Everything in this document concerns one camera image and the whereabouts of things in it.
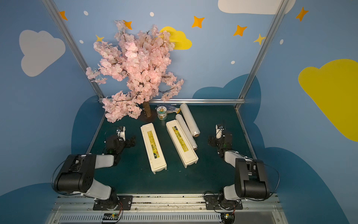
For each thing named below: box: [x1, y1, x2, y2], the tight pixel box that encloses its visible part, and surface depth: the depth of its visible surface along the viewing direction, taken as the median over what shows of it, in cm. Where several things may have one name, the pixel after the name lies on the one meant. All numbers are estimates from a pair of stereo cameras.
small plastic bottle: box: [166, 105, 181, 114], surface depth 121 cm
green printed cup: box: [156, 105, 168, 121], surface depth 110 cm
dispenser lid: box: [140, 122, 168, 175], surface depth 88 cm
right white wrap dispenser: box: [165, 119, 199, 169], surface depth 92 cm
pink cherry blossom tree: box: [85, 20, 185, 123], surface depth 77 cm
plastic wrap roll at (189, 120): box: [179, 103, 201, 138], surface depth 109 cm
